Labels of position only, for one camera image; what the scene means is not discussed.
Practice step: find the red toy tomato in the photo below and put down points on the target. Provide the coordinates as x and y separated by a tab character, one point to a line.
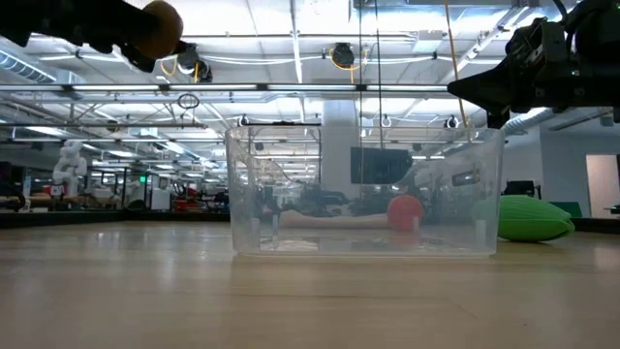
405	213

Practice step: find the green board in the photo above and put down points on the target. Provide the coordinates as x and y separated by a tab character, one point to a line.
571	208

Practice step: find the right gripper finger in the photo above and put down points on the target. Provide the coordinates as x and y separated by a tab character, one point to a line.
494	89
472	104

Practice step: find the white square pillar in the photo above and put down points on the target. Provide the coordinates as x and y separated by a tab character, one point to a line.
339	136

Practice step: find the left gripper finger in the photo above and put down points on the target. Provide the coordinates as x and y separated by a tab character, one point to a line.
140	60
126	24

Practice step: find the brown toy kiwi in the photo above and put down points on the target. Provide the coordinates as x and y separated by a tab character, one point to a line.
167	29

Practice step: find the black monitor screen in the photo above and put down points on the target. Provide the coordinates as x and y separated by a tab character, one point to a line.
380	165

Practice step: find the green toy corn cob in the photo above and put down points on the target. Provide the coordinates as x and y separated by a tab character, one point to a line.
533	218

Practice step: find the clear plastic tupperware container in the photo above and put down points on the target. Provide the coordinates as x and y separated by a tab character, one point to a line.
271	242

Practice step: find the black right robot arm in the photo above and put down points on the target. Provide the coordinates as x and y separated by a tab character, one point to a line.
600	29

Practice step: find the black aluminium rig frame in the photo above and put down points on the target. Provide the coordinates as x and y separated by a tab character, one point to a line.
145	218

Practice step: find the white door panel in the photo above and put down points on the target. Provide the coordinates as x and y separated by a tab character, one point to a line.
603	186

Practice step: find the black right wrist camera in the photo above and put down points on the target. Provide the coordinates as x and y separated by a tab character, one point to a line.
542	43

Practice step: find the black machine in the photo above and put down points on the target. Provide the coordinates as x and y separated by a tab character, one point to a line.
522	189

